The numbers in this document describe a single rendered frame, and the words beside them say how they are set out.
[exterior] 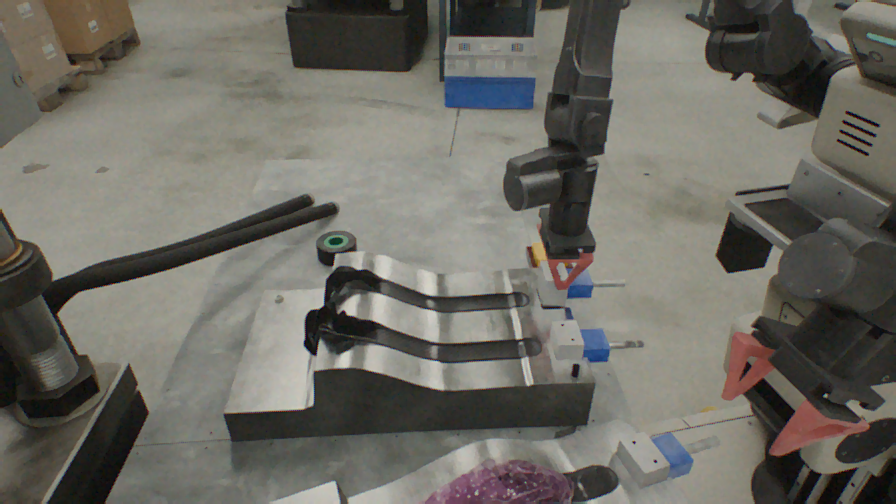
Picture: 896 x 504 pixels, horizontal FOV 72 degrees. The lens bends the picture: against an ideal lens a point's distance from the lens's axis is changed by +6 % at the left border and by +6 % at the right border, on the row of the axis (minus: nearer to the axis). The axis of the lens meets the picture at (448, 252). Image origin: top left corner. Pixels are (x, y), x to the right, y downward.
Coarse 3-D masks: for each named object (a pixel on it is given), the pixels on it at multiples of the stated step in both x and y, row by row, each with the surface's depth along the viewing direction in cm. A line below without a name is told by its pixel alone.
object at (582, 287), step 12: (540, 264) 93; (540, 276) 93; (552, 276) 90; (564, 276) 90; (588, 276) 92; (540, 288) 93; (552, 288) 90; (576, 288) 90; (588, 288) 90; (552, 300) 91; (564, 300) 91
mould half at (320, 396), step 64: (384, 256) 97; (256, 320) 94; (384, 320) 85; (448, 320) 90; (512, 320) 90; (256, 384) 83; (320, 384) 77; (384, 384) 78; (448, 384) 80; (512, 384) 79; (576, 384) 80
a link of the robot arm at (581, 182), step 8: (560, 160) 78; (568, 160) 79; (576, 160) 79; (584, 160) 79; (592, 160) 80; (560, 168) 78; (568, 168) 78; (576, 168) 78; (584, 168) 78; (592, 168) 78; (560, 176) 77; (568, 176) 78; (576, 176) 78; (584, 176) 78; (592, 176) 79; (568, 184) 79; (576, 184) 79; (584, 184) 79; (592, 184) 80; (568, 192) 80; (576, 192) 79; (584, 192) 80; (592, 192) 81; (568, 200) 80; (576, 200) 80; (584, 200) 80
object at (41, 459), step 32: (128, 384) 97; (0, 416) 89; (96, 416) 89; (0, 448) 85; (32, 448) 84; (64, 448) 84; (96, 448) 89; (0, 480) 81; (32, 480) 80; (64, 480) 81
